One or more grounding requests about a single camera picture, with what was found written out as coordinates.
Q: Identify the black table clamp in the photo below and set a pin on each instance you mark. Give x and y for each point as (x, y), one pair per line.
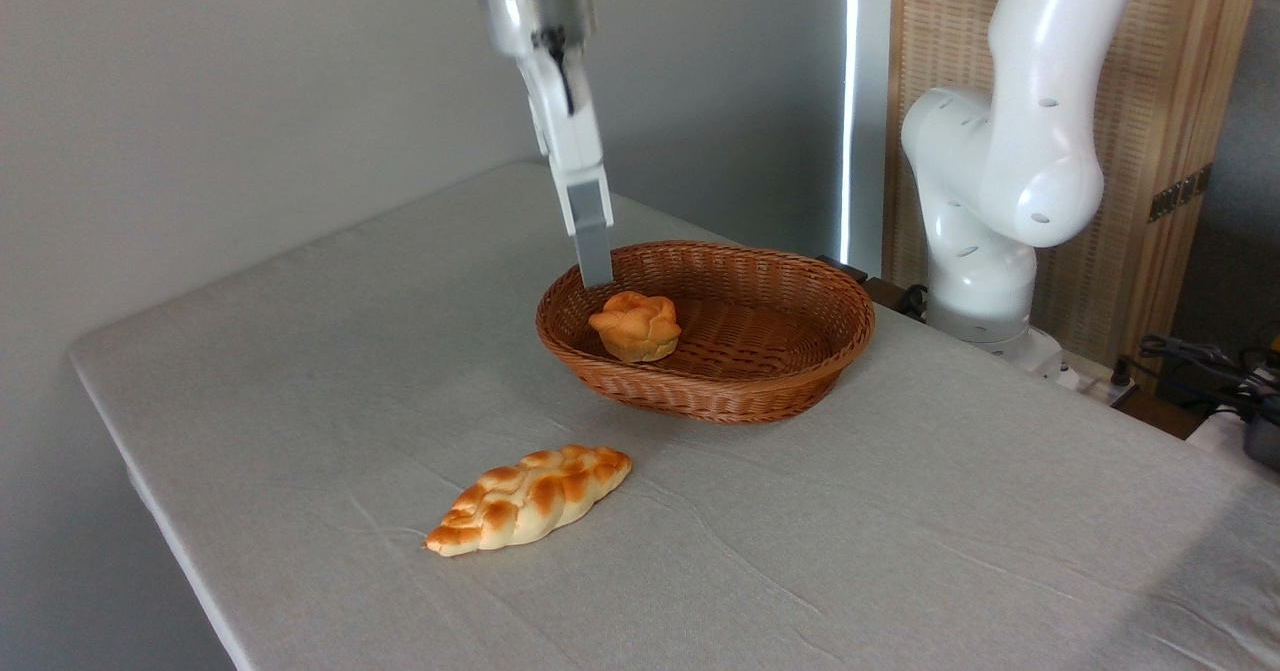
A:
(885, 294)

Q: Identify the white window frame strip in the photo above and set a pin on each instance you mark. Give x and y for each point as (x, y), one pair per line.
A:
(868, 101)

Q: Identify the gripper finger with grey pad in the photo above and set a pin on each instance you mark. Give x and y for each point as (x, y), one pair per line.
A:
(592, 241)

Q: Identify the grey round device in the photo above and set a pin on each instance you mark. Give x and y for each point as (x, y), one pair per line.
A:
(1265, 441)

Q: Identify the round knotted bread roll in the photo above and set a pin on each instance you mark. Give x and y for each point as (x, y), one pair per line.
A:
(635, 329)

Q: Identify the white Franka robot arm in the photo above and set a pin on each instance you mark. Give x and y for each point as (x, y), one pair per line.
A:
(1040, 151)

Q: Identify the brown wicker basket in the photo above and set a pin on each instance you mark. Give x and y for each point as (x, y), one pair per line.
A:
(760, 391)

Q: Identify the long braided bread loaf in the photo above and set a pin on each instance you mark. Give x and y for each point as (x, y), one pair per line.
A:
(530, 499)

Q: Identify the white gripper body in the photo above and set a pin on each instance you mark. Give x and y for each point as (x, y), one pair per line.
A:
(572, 131)

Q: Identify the light grey tablecloth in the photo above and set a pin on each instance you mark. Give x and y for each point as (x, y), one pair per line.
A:
(900, 551)

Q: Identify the dark metal screen hinge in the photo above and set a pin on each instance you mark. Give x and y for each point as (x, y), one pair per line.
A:
(1180, 193)

